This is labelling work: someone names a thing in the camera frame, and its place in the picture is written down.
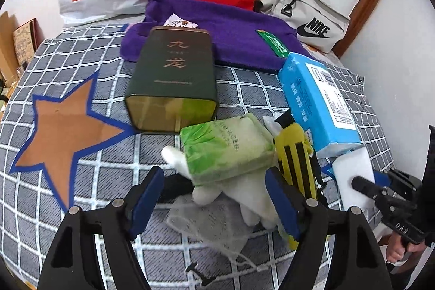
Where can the brown illustrated book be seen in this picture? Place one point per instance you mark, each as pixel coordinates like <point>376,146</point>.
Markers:
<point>25,42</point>

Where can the grey checked star blanket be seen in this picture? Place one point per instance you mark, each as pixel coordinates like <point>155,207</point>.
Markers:
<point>68,181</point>

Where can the white tissue paper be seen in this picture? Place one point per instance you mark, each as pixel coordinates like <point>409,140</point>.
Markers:
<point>340,150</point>

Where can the white fabric glove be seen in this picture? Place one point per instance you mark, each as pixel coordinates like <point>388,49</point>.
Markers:
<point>234,198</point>

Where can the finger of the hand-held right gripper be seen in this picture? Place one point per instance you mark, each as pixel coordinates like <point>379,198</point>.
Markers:
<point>363,186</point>
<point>402,178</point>

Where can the dark green tin box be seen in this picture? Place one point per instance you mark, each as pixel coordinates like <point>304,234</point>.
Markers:
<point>173,72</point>

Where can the blue tissue pack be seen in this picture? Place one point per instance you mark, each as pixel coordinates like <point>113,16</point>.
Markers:
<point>316,96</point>

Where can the beige waist bag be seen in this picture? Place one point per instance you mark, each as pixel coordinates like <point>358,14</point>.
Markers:
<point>302,8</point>

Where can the yellow black striped tool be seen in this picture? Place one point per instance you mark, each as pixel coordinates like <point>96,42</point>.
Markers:
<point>292,154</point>

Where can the brown cardboard sheet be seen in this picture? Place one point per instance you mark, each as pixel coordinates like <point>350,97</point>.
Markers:
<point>6,42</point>

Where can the person's right hand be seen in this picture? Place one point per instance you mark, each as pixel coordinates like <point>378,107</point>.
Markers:
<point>394,249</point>

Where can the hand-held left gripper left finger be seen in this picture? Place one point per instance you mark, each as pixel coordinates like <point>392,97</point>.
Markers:
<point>149,201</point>

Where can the purple towel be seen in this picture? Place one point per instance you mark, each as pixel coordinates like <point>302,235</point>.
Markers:
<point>234,28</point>

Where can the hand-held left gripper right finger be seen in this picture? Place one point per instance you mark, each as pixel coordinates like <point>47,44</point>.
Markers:
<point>282,201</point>

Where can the person's right forearm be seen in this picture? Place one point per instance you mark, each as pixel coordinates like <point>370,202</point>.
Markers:
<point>421,269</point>

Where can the white sponge block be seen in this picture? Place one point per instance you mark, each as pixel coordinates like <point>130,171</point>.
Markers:
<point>346,171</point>

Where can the green tissue pack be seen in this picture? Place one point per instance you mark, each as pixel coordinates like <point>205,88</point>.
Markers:
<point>224,147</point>

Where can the small green packet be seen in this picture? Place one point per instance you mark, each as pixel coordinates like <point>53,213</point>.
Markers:
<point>273,42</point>

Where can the small white snack packet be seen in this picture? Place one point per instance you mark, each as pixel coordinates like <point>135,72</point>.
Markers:
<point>180,21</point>

